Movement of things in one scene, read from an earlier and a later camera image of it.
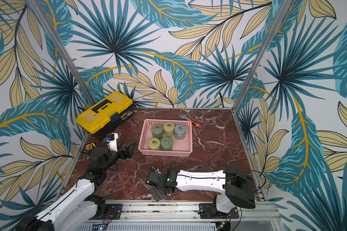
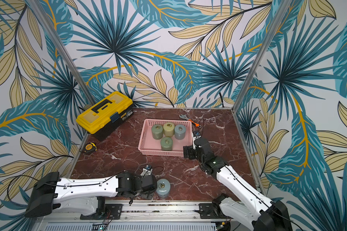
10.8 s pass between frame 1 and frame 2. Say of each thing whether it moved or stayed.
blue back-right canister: stayed
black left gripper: moved
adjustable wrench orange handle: stayed
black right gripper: moved
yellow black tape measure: stayed
